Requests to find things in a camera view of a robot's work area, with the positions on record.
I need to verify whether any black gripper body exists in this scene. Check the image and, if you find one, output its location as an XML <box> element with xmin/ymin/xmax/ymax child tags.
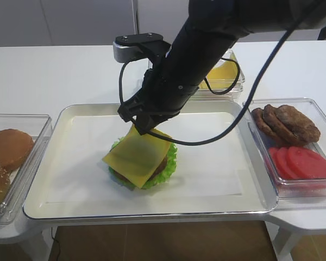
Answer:
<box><xmin>134</xmin><ymin>57</ymin><xmax>200</xmax><ymax>122</ymax></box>

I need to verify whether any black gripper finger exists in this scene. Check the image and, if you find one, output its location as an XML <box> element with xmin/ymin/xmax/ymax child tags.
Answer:
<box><xmin>135</xmin><ymin>110</ymin><xmax>166</xmax><ymax>135</ymax></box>
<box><xmin>117</xmin><ymin>94</ymin><xmax>149</xmax><ymax>122</ymax></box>

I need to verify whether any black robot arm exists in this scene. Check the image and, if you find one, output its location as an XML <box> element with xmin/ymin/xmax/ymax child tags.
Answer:
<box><xmin>113</xmin><ymin>1</ymin><xmax>326</xmax><ymax>130</ymax></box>

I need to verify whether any green lettuce leaf on tray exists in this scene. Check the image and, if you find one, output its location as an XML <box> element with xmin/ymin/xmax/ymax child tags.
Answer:
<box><xmin>108</xmin><ymin>143</ymin><xmax>178</xmax><ymax>189</ymax></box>

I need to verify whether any yellow cheese slice stack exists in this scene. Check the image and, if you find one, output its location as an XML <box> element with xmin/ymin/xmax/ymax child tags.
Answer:
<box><xmin>206</xmin><ymin>50</ymin><xmax>241</xmax><ymax>91</ymax></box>

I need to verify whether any clear lettuce cheese container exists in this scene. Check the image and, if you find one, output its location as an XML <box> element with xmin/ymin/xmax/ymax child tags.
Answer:
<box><xmin>191</xmin><ymin>49</ymin><xmax>245</xmax><ymax>101</ymax></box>

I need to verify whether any brown patty on tray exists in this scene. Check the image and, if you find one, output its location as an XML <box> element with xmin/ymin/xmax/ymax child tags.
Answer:
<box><xmin>109</xmin><ymin>156</ymin><xmax>168</xmax><ymax>184</ymax></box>

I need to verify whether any white paper tray liner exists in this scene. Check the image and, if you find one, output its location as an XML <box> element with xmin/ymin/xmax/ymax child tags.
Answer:
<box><xmin>47</xmin><ymin>116</ymin><xmax>249</xmax><ymax>202</ymax></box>

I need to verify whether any white rectangular serving tray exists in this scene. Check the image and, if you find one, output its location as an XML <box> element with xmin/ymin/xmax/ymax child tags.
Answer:
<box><xmin>23</xmin><ymin>104</ymin><xmax>278</xmax><ymax>220</ymax></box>

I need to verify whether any back brown patty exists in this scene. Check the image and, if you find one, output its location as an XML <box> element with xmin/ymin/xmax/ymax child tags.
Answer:
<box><xmin>251</xmin><ymin>108</ymin><xmax>277</xmax><ymax>139</ymax></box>

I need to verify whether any clear bun container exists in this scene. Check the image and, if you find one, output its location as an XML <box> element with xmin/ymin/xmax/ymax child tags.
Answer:
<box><xmin>0</xmin><ymin>114</ymin><xmax>53</xmax><ymax>225</ymax></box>

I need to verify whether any plain orange bun bottom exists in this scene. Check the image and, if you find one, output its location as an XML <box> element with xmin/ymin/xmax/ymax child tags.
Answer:
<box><xmin>0</xmin><ymin>129</ymin><xmax>34</xmax><ymax>172</ymax></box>

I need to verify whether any back red tomato slice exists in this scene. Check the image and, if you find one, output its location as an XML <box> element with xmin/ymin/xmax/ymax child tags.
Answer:
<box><xmin>268</xmin><ymin>147</ymin><xmax>285</xmax><ymax>178</ymax></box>

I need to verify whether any red tomato slice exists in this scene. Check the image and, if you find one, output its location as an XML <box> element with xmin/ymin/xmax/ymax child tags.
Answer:
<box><xmin>286</xmin><ymin>146</ymin><xmax>326</xmax><ymax>179</ymax></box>
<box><xmin>268</xmin><ymin>147</ymin><xmax>285</xmax><ymax>178</ymax></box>
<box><xmin>275</xmin><ymin>147</ymin><xmax>299</xmax><ymax>180</ymax></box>

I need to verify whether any middle brown patty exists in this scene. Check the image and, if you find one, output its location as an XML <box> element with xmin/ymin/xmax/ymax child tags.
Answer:
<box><xmin>263</xmin><ymin>104</ymin><xmax>305</xmax><ymax>146</ymax></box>

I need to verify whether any clear patty tomato container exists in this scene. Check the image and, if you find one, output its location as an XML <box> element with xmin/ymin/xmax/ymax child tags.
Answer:
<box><xmin>244</xmin><ymin>98</ymin><xmax>326</xmax><ymax>200</ymax></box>

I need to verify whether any front brown patty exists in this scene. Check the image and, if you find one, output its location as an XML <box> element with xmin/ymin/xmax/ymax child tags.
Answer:
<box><xmin>274</xmin><ymin>104</ymin><xmax>321</xmax><ymax>144</ymax></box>

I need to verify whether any middle red tomato slice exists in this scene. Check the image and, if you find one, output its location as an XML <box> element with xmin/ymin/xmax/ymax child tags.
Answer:
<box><xmin>275</xmin><ymin>147</ymin><xmax>299</xmax><ymax>180</ymax></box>

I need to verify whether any front red tomato slice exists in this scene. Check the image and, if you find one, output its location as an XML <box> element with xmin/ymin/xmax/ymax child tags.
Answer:
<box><xmin>286</xmin><ymin>146</ymin><xmax>326</xmax><ymax>179</ymax></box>

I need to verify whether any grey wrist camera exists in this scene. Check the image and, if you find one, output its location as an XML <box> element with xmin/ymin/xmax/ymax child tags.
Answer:
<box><xmin>112</xmin><ymin>33</ymin><xmax>171</xmax><ymax>65</ymax></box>

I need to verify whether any black cable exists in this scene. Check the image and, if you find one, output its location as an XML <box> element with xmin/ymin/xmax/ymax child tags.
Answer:
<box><xmin>118</xmin><ymin>0</ymin><xmax>323</xmax><ymax>146</ymax></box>

